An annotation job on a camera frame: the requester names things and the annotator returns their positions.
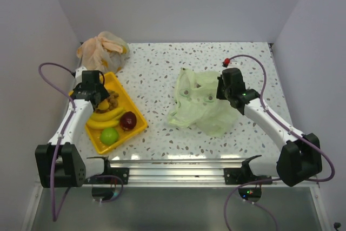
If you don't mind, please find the dark red apple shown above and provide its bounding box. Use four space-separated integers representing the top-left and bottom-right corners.
119 111 137 131

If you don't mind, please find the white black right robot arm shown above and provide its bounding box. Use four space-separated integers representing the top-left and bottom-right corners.
217 68 322 187

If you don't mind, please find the aluminium rail frame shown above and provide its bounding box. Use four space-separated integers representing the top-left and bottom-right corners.
34 42 329 231

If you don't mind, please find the bunch of longan fruit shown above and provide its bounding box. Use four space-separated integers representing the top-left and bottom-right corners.
95 90 118 114

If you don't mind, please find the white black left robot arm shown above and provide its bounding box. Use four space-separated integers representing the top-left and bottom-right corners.
35 69 112 188

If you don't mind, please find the yellow plastic tray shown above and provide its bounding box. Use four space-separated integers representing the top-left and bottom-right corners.
84 72 148 155

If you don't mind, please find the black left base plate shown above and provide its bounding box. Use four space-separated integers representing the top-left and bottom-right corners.
84 167 129 185

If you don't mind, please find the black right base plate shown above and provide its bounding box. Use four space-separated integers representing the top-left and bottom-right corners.
223 168 273 185

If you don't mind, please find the orange yellow mango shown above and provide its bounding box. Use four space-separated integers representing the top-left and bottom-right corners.
97 99 109 110

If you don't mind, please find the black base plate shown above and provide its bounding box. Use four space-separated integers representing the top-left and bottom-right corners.
223 168 273 185
84 167 129 185

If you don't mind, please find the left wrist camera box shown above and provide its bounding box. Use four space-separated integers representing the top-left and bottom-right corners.
74 66 87 84

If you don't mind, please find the orange plastic bag with fruit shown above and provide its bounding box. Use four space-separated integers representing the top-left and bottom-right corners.
76 31 130 73

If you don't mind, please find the green apple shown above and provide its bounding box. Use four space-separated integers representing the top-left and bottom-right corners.
99 128 119 146

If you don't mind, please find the green knotted plastic bag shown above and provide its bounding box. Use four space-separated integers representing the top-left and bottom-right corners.
168 68 238 137

